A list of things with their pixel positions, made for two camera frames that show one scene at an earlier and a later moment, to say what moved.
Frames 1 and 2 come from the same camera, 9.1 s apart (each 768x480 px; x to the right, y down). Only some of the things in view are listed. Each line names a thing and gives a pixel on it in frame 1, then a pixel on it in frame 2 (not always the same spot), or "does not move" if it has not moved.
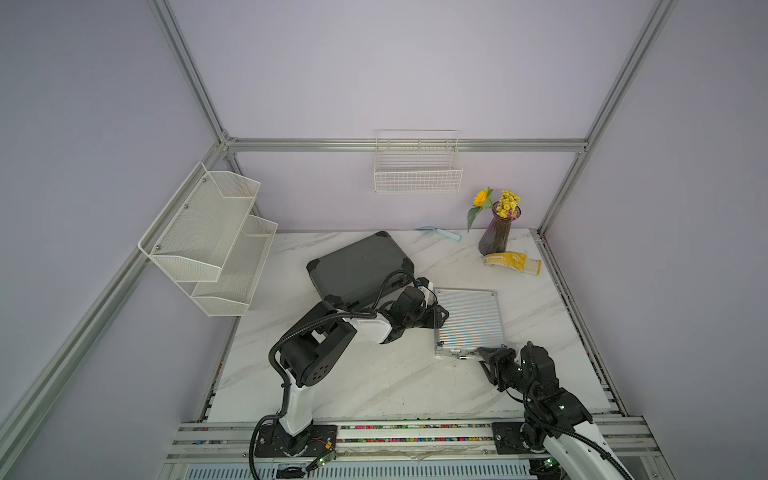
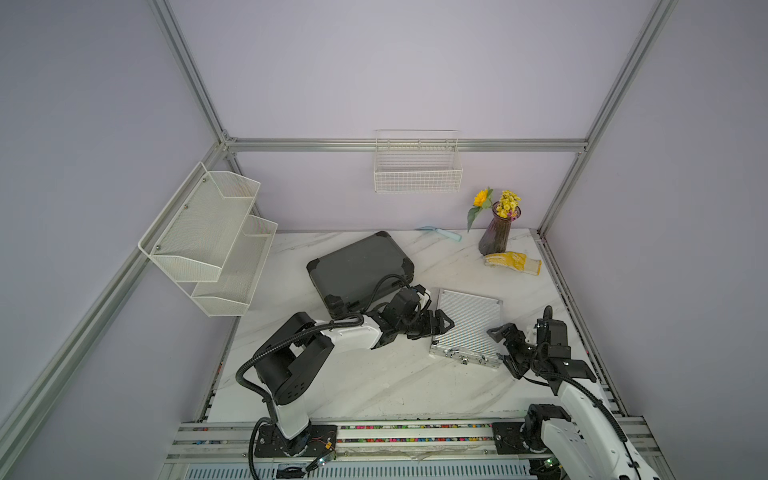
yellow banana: x=514 y=260 does not move
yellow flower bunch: x=508 y=205 does not move
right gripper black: x=496 y=361 to x=517 y=336
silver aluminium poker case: x=474 y=320 does not move
